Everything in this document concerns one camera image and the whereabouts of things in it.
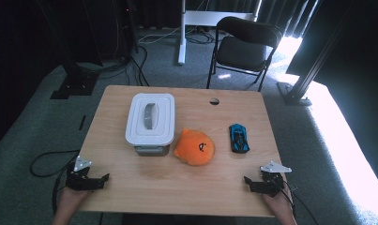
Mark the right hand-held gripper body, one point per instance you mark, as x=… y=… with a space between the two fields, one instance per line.
x=272 y=182

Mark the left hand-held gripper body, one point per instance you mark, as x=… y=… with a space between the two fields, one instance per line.
x=80 y=181

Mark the blue toy car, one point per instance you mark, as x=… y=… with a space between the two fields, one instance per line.
x=238 y=138

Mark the clear grey storage box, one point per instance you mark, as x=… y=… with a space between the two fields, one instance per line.
x=151 y=150

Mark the white box lid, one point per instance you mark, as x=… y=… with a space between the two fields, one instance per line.
x=136 y=125

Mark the orange plush toy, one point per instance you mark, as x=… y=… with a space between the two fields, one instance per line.
x=193 y=148

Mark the person's left hand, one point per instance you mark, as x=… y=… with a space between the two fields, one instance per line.
x=71 y=200

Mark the person's right hand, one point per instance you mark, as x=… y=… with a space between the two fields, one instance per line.
x=282 y=203

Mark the grey tape piece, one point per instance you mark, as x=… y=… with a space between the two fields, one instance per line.
x=294 y=187

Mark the black tape strip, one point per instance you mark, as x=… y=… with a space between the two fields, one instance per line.
x=82 y=122

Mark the black metal stand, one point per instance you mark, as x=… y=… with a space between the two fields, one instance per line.
x=74 y=78
x=297 y=90

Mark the black folding chair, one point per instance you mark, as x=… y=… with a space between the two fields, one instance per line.
x=239 y=51

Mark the dark curtain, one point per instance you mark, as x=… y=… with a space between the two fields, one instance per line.
x=286 y=15

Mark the white desk frame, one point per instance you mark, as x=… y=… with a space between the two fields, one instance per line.
x=182 y=37

